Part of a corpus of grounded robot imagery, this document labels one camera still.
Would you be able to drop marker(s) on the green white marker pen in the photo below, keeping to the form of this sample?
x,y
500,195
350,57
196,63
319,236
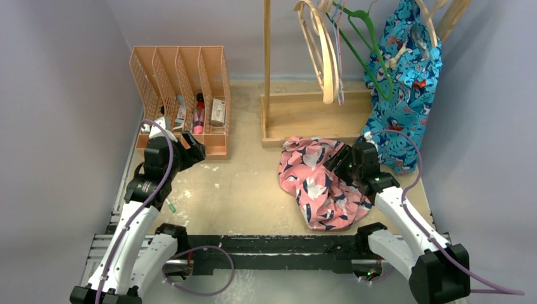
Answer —
x,y
171,206

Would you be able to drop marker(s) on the white tube in organizer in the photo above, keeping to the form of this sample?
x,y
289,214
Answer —
x,y
181,113

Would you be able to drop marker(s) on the small white box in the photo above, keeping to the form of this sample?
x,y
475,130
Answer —
x,y
218,113

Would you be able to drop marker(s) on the blue shark print shorts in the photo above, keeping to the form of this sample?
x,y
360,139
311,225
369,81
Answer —
x,y
403,77

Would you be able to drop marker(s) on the orange plastic file organizer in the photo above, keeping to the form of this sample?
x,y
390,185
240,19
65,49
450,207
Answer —
x,y
163,72

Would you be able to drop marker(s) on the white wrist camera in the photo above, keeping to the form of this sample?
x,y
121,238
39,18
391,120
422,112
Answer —
x,y
368,137
161,127

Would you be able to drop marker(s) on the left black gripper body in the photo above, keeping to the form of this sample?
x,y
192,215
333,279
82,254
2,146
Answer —
x,y
185,158

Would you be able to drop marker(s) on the pink shark print shorts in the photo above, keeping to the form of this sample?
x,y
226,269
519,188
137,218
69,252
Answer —
x,y
326,202

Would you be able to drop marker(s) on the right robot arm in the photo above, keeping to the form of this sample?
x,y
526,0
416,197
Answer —
x,y
423,256

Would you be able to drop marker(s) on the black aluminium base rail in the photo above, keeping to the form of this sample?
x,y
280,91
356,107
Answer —
x,y
341,254

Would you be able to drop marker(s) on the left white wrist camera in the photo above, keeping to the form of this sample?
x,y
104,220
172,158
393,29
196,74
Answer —
x,y
161,127

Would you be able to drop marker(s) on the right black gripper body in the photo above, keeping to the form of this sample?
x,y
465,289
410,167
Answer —
x,y
346,170

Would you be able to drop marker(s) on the pink bottle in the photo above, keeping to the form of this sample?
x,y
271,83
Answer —
x,y
199,114

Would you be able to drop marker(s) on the wooden hanger holding blue shorts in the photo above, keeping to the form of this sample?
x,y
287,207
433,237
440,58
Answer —
x,y
428,17

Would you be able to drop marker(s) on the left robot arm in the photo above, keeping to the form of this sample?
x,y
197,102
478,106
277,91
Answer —
x,y
126,270

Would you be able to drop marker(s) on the wooden clothes rack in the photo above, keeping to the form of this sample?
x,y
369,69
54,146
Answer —
x,y
304,114

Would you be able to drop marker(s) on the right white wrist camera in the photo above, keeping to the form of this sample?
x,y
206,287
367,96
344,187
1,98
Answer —
x,y
368,137

